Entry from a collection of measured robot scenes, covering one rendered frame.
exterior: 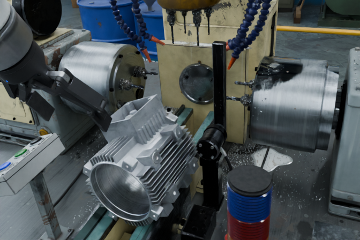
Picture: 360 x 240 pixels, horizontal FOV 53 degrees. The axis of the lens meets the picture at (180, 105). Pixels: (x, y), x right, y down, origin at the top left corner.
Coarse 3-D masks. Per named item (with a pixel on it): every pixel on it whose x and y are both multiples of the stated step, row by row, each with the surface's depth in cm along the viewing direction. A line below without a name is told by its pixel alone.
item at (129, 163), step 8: (168, 120) 85; (176, 120) 85; (128, 160) 72; (136, 160) 72; (88, 168) 78; (128, 168) 72; (88, 176) 79; (160, 208) 76; (112, 216) 83; (152, 216) 76
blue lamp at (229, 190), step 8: (232, 192) 47; (232, 200) 48; (240, 200) 47; (248, 200) 46; (256, 200) 46; (264, 200) 47; (232, 208) 49; (240, 208) 47; (248, 208) 47; (256, 208) 47; (264, 208) 47; (240, 216) 48; (248, 216) 48; (256, 216) 47; (264, 216) 48
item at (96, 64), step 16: (80, 48) 114; (96, 48) 113; (112, 48) 112; (128, 48) 115; (64, 64) 114; (80, 64) 111; (96, 64) 109; (112, 64) 108; (128, 64) 115; (144, 64) 126; (96, 80) 108; (112, 80) 109; (128, 80) 111; (144, 80) 128; (112, 96) 110; (128, 96) 118; (80, 112) 119; (112, 112) 112
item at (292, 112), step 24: (264, 72) 92; (288, 72) 90; (312, 72) 89; (336, 72) 89; (264, 96) 90; (288, 96) 88; (312, 96) 86; (336, 96) 91; (264, 120) 91; (288, 120) 89; (312, 120) 86; (336, 120) 91; (264, 144) 99; (288, 144) 94; (312, 144) 90
